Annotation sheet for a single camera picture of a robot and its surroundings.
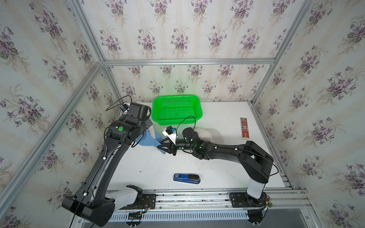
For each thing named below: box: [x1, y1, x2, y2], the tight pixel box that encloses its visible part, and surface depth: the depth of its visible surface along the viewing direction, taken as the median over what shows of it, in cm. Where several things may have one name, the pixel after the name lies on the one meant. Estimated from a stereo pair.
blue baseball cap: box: [135, 125, 166, 155], surface depth 73 cm
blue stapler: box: [172, 173, 201, 185], surface depth 80 cm
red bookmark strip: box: [240, 117, 250, 141], surface depth 103 cm
